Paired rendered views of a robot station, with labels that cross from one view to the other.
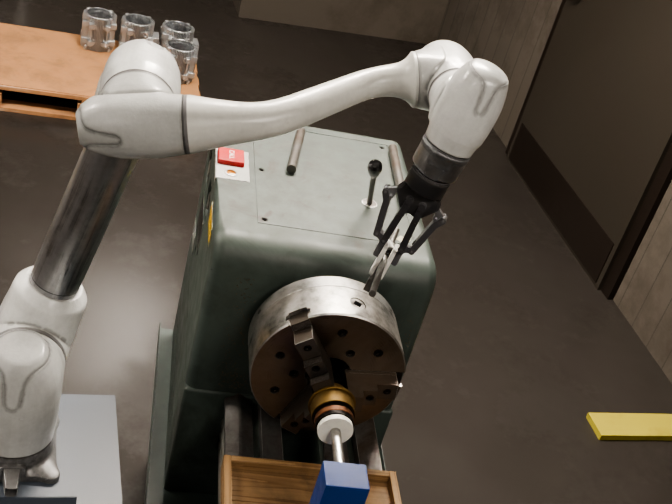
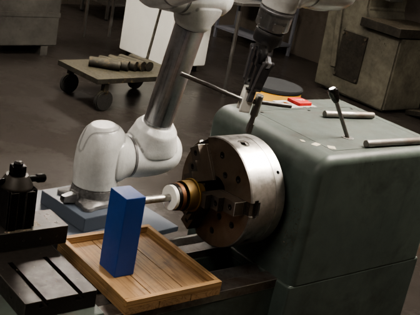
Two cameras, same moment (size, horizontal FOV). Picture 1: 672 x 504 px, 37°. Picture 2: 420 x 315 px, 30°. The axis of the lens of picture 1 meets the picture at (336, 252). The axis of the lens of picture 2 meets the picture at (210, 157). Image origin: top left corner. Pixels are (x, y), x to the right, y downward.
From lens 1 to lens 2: 203 cm
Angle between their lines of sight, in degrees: 58
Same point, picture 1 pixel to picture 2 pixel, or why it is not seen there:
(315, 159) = (356, 122)
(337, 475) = (124, 189)
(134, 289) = not seen: outside the picture
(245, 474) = (147, 237)
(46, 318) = (137, 132)
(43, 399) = (94, 151)
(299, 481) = (167, 255)
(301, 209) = (294, 120)
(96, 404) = (164, 222)
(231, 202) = not seen: hidden behind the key
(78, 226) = (160, 75)
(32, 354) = (103, 127)
